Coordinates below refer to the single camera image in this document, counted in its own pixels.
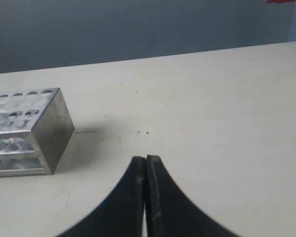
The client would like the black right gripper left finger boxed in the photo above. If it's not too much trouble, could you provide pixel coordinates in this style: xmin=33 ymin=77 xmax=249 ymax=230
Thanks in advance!
xmin=59 ymin=157 xmax=146 ymax=237

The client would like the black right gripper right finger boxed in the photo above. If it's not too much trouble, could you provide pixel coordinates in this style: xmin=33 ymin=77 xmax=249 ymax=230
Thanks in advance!
xmin=146 ymin=155 xmax=237 ymax=237

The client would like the stainless steel test tube rack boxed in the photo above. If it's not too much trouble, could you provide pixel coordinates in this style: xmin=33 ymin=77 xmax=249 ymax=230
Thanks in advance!
xmin=0 ymin=87 xmax=74 ymax=177

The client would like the red object in corner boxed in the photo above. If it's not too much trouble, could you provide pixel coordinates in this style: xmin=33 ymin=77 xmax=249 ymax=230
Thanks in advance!
xmin=266 ymin=0 xmax=296 ymax=4

